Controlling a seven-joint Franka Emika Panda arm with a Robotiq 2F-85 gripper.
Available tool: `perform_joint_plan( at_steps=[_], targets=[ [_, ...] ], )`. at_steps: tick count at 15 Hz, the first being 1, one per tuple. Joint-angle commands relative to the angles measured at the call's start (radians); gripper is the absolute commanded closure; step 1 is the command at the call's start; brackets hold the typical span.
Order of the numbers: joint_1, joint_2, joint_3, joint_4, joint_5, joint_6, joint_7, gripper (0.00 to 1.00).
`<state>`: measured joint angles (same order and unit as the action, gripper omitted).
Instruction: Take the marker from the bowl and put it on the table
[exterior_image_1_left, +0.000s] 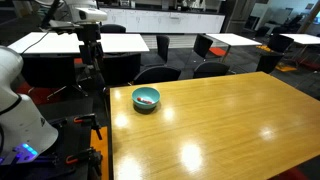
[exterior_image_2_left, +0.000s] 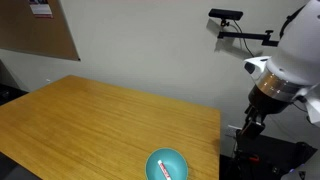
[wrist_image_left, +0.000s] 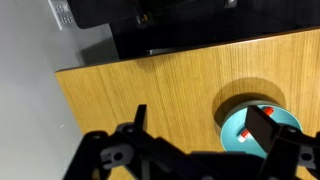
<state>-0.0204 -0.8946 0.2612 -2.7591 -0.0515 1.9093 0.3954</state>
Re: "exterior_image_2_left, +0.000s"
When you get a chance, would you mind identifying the brown cork board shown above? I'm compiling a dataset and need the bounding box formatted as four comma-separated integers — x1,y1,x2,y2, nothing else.
0,0,81,62

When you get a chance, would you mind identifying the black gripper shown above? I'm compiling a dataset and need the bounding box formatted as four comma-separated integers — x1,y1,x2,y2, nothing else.
240,84,295,140

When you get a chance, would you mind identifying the red and white marker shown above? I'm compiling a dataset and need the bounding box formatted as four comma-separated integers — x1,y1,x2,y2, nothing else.
157,159,172,180

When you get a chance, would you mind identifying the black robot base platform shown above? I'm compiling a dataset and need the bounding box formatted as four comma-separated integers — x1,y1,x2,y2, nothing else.
219,128,318,180

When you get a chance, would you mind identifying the orange and black clamp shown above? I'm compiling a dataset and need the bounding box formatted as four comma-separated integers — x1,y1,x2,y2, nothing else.
237,150,261,164

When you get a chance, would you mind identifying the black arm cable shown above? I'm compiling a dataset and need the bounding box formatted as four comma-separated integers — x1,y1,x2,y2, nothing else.
279,5,306,39

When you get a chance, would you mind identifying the paper poster on board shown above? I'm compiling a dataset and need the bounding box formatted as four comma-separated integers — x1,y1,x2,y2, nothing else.
28,0,54,19

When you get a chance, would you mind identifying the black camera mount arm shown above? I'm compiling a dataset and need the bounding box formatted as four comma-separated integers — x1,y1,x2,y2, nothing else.
217,19,280,48

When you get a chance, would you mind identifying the black camera cable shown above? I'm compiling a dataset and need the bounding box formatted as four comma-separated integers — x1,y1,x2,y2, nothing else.
232,19,256,58

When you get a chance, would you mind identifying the teal bowl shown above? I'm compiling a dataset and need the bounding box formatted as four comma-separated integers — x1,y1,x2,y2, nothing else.
144,147,190,180

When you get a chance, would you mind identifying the black stereo camera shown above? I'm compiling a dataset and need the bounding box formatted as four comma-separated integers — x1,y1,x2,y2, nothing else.
208,8,244,21

